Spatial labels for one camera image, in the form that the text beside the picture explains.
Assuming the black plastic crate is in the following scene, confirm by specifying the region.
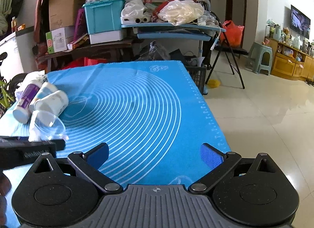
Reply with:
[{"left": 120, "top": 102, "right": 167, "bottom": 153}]
[{"left": 185, "top": 66, "right": 206, "bottom": 94}]

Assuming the black folding chair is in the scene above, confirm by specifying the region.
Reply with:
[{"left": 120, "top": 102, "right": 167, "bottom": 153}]
[{"left": 204, "top": 11, "right": 249, "bottom": 90}]

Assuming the dark wooden table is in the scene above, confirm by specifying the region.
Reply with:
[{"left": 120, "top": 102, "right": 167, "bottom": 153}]
[{"left": 36, "top": 38, "right": 135, "bottom": 73}]

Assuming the purple white paper cup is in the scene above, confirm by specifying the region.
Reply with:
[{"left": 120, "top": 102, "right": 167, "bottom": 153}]
[{"left": 13, "top": 80, "right": 42, "bottom": 124}]

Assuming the teal plastic storage bin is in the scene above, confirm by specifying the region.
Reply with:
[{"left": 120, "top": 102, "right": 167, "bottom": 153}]
[{"left": 82, "top": 0, "right": 126, "bottom": 34}]

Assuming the green plastic stool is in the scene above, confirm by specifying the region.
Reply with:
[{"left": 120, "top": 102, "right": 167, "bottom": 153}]
[{"left": 245, "top": 42, "right": 272, "bottom": 75}]

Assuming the large brown cardboard box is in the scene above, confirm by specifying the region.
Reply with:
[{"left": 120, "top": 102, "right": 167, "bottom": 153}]
[{"left": 49, "top": 0, "right": 85, "bottom": 31}]

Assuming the clear plastic cup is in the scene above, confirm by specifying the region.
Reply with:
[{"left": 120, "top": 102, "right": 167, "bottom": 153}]
[{"left": 28, "top": 110, "right": 69, "bottom": 142}]

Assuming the blue silicone baking mat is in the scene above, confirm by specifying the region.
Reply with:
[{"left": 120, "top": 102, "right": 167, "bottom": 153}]
[{"left": 0, "top": 60, "right": 232, "bottom": 228}]

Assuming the yellowish plastic bag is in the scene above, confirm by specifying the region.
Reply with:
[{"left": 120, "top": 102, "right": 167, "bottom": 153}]
[{"left": 158, "top": 0, "right": 204, "bottom": 26}]

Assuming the wooden tv cabinet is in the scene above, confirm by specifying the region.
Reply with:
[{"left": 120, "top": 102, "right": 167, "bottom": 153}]
[{"left": 264, "top": 38, "right": 313, "bottom": 82}]

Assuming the person's left hand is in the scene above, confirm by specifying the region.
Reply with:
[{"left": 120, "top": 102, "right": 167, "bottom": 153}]
[{"left": 0, "top": 173, "right": 12, "bottom": 225}]

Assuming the blue white paper cup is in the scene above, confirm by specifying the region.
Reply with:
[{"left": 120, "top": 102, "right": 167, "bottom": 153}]
[{"left": 29, "top": 82, "right": 58, "bottom": 112}]

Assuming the white storage box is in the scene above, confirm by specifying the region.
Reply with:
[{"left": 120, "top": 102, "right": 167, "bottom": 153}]
[{"left": 89, "top": 29, "right": 127, "bottom": 45}]

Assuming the green bicycle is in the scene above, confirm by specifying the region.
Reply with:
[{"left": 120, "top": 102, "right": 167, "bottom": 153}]
[{"left": 0, "top": 51, "right": 28, "bottom": 118}]

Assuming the yellow object on floor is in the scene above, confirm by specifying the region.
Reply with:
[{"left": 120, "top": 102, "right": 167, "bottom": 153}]
[{"left": 207, "top": 79, "right": 221, "bottom": 89}]

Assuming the blue study desk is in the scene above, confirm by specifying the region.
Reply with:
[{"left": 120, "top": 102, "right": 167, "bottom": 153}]
[{"left": 121, "top": 23, "right": 226, "bottom": 58}]

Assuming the green white cardboard box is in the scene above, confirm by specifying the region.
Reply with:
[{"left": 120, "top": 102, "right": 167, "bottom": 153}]
[{"left": 46, "top": 26, "right": 75, "bottom": 54}]

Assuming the wall mounted television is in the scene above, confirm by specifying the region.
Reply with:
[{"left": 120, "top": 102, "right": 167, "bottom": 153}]
[{"left": 290, "top": 5, "right": 311, "bottom": 40}]

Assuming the red plastic bag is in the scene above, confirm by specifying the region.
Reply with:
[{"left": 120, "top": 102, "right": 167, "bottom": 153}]
[{"left": 220, "top": 21, "right": 244, "bottom": 48}]

